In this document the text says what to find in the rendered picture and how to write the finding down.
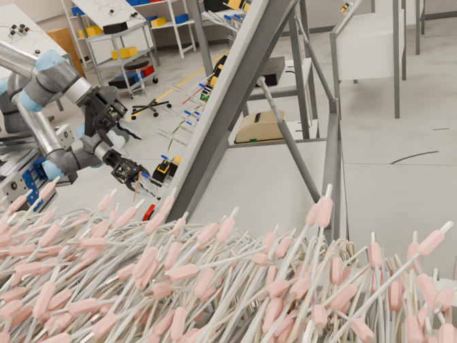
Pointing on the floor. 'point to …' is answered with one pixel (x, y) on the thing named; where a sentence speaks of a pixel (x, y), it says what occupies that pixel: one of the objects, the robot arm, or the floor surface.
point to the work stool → (142, 86)
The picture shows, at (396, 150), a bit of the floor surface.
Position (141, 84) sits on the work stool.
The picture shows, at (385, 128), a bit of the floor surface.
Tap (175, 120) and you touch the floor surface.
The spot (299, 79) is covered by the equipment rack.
